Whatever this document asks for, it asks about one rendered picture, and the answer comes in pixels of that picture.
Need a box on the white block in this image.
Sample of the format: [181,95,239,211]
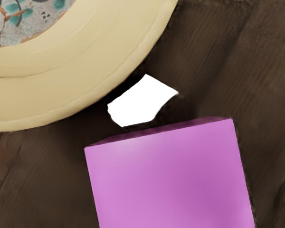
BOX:
[107,73,180,128]

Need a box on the purple block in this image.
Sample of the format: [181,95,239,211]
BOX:
[84,116,255,228]

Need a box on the cream plate with floral print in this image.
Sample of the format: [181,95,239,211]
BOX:
[0,0,179,133]

